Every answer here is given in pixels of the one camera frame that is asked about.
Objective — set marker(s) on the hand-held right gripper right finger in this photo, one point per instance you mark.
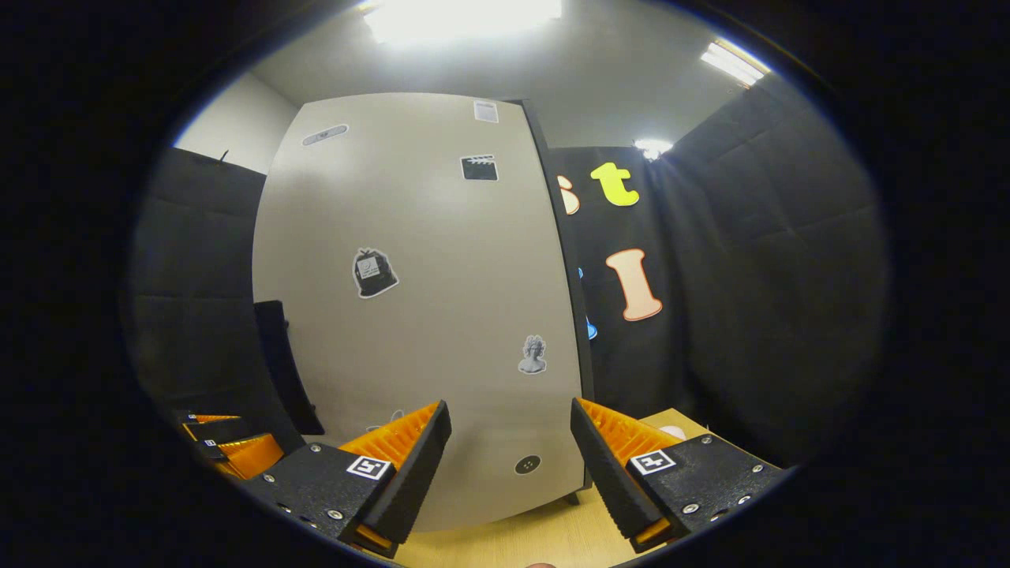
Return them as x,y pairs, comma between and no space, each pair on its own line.
604,473

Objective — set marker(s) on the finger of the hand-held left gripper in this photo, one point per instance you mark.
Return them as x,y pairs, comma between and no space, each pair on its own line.
217,430
237,457

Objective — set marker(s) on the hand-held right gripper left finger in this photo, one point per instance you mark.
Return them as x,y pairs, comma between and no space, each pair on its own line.
418,473

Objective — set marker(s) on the beige cabinet door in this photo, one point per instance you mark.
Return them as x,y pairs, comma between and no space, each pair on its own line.
434,276

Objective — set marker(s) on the dark grey cabinet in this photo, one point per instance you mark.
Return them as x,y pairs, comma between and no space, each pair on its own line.
584,371

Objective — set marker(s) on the black backdrop cloth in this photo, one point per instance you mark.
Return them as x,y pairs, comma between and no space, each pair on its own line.
197,300
773,300

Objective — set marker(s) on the small ceiling light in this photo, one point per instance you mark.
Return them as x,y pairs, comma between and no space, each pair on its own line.
653,148

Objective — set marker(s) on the long ceiling light strip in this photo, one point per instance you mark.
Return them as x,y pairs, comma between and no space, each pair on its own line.
734,63

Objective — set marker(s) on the large ceiling light panel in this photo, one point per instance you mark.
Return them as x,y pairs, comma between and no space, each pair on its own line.
461,17

